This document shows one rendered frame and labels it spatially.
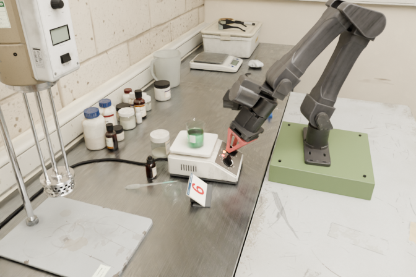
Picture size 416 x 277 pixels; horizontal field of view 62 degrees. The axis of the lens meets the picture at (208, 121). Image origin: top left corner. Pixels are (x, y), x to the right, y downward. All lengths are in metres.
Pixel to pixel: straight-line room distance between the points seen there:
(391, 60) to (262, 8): 0.85
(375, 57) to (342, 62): 1.44
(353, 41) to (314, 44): 0.10
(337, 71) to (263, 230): 0.45
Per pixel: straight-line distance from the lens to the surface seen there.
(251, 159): 1.09
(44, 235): 0.91
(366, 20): 0.94
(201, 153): 0.95
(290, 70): 0.90
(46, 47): 0.60
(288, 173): 0.98
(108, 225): 0.88
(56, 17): 0.62
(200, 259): 0.80
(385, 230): 0.95
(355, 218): 0.95
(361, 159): 1.07
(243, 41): 2.01
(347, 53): 0.97
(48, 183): 0.77
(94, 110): 1.15
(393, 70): 2.44
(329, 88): 0.98
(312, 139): 1.04
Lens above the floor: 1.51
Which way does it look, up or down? 28 degrees down
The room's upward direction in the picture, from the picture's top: straight up
